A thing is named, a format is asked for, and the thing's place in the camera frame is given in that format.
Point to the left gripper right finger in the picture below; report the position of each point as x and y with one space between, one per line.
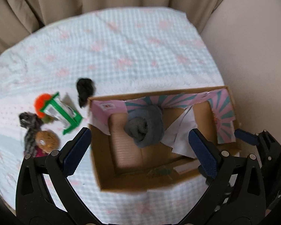
236 194

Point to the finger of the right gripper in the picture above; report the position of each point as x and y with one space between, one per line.
246 137
268 147

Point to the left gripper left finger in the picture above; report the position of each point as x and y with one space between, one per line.
43 193

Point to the brown fuzzy round plush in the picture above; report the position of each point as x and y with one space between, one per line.
47 141

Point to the white cloth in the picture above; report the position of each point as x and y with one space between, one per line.
181 133

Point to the black striped cloth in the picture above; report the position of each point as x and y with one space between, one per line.
32 123

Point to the green tissue packet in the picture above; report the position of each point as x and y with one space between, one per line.
70 118

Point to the orange pompom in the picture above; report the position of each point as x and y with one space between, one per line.
40 102

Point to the grey sock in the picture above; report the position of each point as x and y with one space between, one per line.
145 126

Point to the black hair scrunchie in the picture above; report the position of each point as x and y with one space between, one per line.
85 88

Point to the pink patterned cardboard box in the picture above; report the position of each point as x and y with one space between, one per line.
120 166

